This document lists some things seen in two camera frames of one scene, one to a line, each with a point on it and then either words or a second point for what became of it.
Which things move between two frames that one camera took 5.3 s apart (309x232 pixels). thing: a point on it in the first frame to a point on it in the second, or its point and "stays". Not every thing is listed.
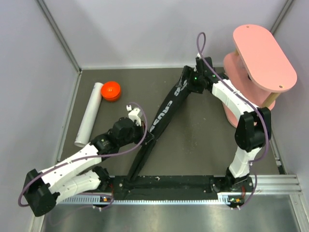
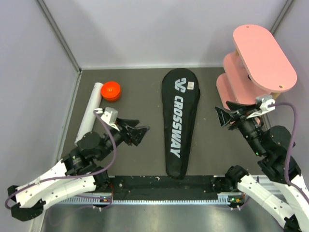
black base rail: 175,187 stays
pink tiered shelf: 258,70 stays
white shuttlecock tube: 83,133 stays
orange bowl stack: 111,91 stays
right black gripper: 189,73 to 235,106
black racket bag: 181,87 to 180,94
